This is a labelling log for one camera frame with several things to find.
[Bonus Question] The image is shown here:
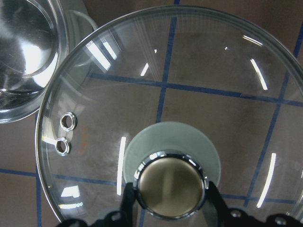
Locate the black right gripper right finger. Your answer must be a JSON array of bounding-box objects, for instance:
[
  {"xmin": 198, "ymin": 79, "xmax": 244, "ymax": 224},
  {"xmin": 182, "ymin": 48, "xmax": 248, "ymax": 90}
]
[{"xmin": 203, "ymin": 181, "xmax": 227, "ymax": 227}]

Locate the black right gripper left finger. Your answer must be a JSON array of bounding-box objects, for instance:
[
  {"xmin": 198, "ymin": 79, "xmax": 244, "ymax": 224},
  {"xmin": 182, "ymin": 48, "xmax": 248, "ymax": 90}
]
[{"xmin": 119, "ymin": 183, "xmax": 138, "ymax": 227}]

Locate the glass pot lid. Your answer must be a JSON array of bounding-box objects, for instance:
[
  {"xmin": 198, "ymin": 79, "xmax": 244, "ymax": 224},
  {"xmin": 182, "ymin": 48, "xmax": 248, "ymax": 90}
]
[{"xmin": 36, "ymin": 5, "xmax": 303, "ymax": 227}]

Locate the mint green cooking pot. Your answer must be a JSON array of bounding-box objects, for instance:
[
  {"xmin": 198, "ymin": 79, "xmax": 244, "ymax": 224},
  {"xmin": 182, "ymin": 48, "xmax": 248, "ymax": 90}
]
[{"xmin": 0, "ymin": 0, "xmax": 98, "ymax": 124}]

